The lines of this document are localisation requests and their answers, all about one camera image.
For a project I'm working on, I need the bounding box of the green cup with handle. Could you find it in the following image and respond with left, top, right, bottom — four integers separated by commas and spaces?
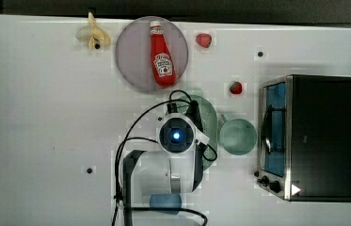
219, 114, 258, 155

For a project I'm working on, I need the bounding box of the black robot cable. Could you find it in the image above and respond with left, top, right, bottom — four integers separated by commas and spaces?
111, 89, 218, 226

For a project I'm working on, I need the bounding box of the red ketchup bottle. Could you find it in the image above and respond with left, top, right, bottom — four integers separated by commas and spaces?
150, 21, 176, 88

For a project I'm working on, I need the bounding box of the black toaster oven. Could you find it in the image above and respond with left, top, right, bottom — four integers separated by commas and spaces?
254, 74, 351, 202

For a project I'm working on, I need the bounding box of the red strawberry toy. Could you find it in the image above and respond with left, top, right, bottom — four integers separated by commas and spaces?
196, 33, 212, 48

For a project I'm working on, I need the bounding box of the grey round plate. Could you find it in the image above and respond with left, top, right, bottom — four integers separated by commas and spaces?
115, 16, 188, 92

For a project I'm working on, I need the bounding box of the peeled banana toy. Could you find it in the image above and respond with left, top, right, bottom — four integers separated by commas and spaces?
76, 12, 111, 50

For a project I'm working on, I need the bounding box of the red strawberry with leaves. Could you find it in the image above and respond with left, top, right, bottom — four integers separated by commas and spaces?
230, 81, 243, 95

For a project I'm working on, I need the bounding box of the blue bowl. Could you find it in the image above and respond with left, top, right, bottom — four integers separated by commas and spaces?
150, 194, 183, 215

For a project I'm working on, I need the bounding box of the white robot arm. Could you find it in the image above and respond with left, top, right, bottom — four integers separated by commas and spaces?
120, 113, 210, 226

